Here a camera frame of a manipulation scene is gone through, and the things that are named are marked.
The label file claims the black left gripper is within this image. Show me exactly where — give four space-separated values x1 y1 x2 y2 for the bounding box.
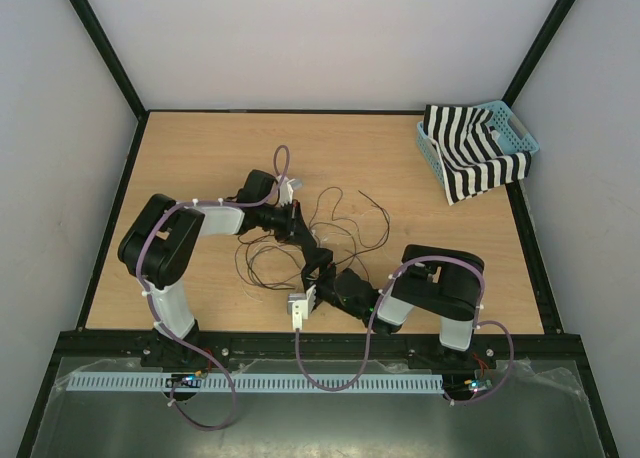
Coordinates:
258 199 317 247

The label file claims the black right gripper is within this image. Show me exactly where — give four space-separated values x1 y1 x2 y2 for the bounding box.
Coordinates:
301 244 365 320

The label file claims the grey wire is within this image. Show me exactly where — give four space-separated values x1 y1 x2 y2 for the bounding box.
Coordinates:
232 237 311 289

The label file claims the white wire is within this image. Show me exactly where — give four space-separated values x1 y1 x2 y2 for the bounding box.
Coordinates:
239 207 396 302

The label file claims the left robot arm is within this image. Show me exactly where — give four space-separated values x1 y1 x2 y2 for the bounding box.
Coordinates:
117 170 332 366

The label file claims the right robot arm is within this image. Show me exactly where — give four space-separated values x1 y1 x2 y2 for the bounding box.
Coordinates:
287 244 485 367

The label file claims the black white striped cloth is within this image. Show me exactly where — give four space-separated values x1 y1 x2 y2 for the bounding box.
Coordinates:
422 105 534 205

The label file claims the light blue perforated basket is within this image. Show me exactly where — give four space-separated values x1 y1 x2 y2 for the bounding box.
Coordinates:
415 100 540 186

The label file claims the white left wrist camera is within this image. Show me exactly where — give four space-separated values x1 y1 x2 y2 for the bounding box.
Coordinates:
277 175 303 206

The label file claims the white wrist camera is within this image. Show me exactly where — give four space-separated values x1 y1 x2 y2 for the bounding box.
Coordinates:
287 285 316 331
277 175 303 206

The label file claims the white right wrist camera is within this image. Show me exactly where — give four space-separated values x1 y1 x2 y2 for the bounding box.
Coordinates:
287 285 316 331

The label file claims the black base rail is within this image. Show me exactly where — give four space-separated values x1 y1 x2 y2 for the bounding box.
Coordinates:
139 331 499 372

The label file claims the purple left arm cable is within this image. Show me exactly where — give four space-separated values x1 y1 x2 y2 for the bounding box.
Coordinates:
134 145 294 432

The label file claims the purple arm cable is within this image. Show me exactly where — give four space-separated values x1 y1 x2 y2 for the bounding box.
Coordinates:
134 145 294 432
294 257 515 407

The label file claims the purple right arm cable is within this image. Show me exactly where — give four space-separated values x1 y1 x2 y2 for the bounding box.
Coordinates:
294 257 515 407

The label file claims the light blue slotted cable duct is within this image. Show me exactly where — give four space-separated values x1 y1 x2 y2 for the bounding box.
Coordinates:
65 372 443 394

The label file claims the black cage frame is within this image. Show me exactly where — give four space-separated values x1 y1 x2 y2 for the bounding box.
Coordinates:
0 0 640 458

